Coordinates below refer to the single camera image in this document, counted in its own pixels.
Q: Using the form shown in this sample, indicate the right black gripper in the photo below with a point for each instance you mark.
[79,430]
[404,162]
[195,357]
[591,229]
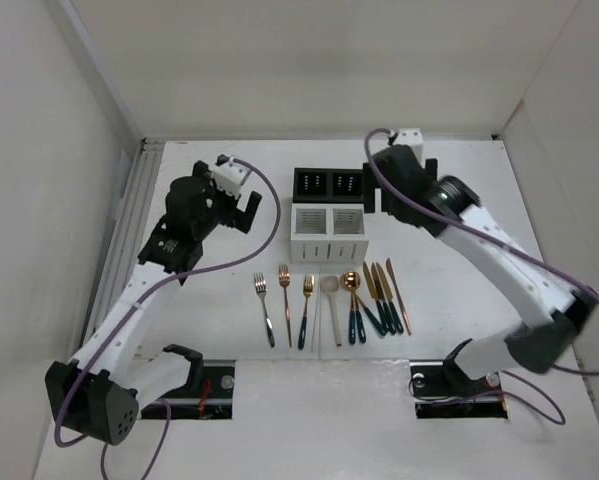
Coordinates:
[369,193]

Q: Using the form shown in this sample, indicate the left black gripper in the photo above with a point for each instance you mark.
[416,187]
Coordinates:
[234,216]

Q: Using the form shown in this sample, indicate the rose gold knife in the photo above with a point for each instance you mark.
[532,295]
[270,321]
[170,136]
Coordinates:
[398,295]

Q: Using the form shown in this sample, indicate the silver fork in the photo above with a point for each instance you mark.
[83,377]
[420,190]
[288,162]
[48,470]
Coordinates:
[261,291]

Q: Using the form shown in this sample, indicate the rose gold fork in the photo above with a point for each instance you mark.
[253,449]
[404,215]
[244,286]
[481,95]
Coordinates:
[284,282]

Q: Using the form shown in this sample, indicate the gold fork green handle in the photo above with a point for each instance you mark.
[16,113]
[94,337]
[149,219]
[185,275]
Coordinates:
[308,289]

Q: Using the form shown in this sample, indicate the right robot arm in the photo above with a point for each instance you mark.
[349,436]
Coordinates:
[552,313]

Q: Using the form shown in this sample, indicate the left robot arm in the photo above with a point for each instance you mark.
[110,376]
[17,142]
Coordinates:
[99,393]

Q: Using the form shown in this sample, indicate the black utensil container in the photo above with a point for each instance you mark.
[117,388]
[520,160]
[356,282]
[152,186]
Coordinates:
[327,186]

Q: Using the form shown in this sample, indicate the white utensil container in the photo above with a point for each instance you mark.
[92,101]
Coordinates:
[328,233]

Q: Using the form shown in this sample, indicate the beige plastic spoon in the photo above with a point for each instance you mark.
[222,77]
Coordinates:
[330,285]

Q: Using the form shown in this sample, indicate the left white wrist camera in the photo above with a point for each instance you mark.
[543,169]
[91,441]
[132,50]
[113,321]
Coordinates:
[229,182]

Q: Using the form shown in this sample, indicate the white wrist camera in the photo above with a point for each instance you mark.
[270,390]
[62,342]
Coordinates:
[411,137]
[229,182]

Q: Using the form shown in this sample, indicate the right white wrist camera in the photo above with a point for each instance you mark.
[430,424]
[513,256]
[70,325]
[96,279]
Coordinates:
[411,137]

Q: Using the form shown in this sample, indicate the aluminium rail frame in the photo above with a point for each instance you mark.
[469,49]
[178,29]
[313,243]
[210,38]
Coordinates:
[130,222]

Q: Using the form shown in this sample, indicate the gold spoon green handle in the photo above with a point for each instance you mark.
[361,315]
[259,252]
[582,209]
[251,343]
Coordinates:
[360,320]
[350,282]

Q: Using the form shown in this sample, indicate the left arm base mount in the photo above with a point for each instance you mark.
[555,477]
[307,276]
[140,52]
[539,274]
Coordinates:
[207,394]

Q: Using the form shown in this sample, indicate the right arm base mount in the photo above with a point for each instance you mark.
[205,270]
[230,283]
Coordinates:
[445,392]

